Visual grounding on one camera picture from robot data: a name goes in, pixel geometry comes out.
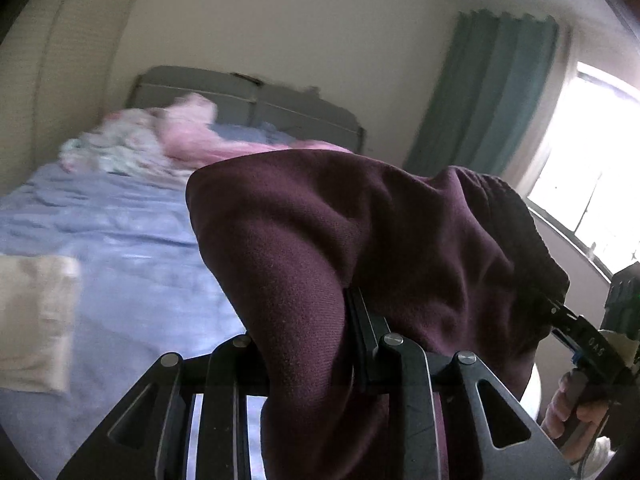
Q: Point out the window with metal frame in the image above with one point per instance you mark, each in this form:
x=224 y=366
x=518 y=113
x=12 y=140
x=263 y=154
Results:
x=588 y=188

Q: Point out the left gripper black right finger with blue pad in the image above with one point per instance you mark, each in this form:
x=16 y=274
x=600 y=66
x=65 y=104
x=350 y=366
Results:
x=449 y=417

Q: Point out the pink crumpled blanket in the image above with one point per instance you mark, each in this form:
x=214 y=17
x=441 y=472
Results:
x=184 y=130

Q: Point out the green curtain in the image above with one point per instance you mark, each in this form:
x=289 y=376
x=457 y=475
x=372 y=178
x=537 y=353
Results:
x=487 y=93

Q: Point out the right hand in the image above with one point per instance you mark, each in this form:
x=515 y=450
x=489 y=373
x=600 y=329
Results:
x=559 y=410

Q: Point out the white wardrobe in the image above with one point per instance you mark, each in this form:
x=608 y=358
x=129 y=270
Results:
x=55 y=63

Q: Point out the white floral blanket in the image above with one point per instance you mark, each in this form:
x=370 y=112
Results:
x=126 y=143

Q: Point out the maroon pants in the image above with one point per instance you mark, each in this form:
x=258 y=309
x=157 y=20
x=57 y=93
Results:
x=446 y=260

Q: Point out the grey padded headboard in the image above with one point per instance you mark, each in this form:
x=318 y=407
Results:
x=250 y=102

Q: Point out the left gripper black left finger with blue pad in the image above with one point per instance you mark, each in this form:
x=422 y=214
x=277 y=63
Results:
x=184 y=418

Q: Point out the white sleeve forearm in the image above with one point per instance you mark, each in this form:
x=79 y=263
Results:
x=588 y=459

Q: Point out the cream folded garment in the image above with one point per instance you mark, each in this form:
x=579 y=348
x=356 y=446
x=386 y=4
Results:
x=39 y=296

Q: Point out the light blue striped bed sheet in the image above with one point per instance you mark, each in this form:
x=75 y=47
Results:
x=144 y=290

